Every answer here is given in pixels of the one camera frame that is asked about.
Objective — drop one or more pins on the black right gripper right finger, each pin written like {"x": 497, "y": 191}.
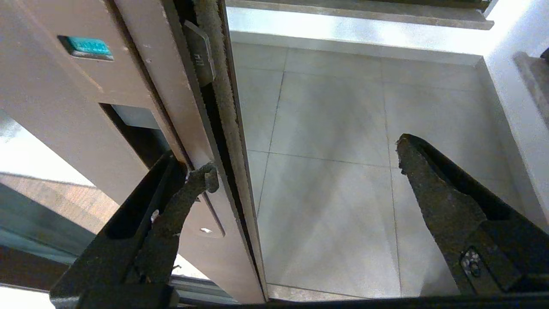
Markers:
{"x": 463, "y": 223}

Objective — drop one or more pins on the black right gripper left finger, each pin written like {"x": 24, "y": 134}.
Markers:
{"x": 141, "y": 257}

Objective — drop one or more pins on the brown framed sliding glass door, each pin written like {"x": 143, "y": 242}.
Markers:
{"x": 51, "y": 107}

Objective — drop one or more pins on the metal floor door track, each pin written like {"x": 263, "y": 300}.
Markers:
{"x": 206, "y": 289}

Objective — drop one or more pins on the stone window sill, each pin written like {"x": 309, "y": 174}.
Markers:
{"x": 536, "y": 86}

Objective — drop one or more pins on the stone balcony ledge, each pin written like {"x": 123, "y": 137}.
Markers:
{"x": 364, "y": 13}

